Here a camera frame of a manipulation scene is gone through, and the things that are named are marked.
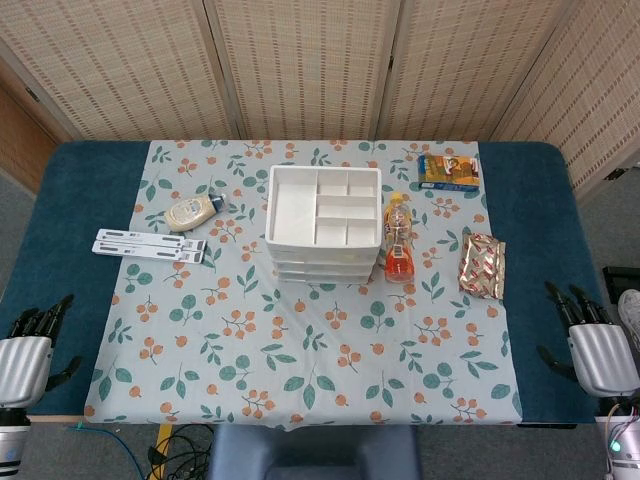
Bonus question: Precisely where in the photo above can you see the wooden door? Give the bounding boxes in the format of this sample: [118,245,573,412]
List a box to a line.
[0,74,61,196]

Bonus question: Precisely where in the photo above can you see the gold red foil packet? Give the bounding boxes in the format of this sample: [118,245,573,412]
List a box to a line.
[457,232,506,301]

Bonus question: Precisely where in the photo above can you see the blue table cover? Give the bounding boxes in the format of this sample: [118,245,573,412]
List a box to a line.
[0,140,626,427]

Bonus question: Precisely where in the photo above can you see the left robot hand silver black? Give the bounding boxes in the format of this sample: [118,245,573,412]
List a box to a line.
[0,293,84,410]

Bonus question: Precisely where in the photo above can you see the floral tablecloth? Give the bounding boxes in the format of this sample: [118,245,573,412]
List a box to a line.
[82,139,524,431]

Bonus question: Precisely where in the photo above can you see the black floor object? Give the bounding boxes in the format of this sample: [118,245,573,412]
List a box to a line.
[602,266,640,302]

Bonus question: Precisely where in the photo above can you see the beige squeeze sauce bottle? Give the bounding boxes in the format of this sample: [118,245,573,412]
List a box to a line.
[163,192,229,233]

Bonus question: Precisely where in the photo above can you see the white folding stand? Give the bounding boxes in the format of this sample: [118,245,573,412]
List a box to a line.
[92,240,205,265]

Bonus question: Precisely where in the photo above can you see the black floor cables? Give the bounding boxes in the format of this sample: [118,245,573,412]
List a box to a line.
[147,423,217,480]

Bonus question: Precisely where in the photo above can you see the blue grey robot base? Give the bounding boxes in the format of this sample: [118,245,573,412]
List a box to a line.
[208,424,422,480]

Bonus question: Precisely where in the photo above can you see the yellow floor tape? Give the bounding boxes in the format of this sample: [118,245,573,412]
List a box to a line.
[153,423,174,480]

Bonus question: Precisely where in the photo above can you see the orange drink bottle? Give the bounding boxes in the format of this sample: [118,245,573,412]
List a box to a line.
[383,192,416,285]

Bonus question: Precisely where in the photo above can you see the blue floor cable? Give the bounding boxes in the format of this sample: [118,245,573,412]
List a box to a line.
[67,422,146,480]

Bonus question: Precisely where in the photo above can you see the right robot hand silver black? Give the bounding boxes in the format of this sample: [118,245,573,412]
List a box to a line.
[537,281,640,400]

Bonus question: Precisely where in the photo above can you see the woven folding screen panel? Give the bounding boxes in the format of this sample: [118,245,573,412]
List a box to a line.
[492,0,640,206]
[0,0,224,144]
[204,0,401,141]
[379,0,576,144]

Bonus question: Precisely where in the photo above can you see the white drawer organizer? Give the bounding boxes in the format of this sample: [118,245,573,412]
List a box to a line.
[264,164,383,285]

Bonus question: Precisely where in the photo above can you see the white shoe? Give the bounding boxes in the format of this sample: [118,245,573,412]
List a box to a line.
[618,289,640,351]

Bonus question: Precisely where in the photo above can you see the white toothbrush package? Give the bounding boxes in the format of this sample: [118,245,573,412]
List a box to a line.
[97,228,208,251]

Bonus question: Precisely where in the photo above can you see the yellow blue snack box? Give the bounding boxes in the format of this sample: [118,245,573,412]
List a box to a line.
[417,153,482,191]

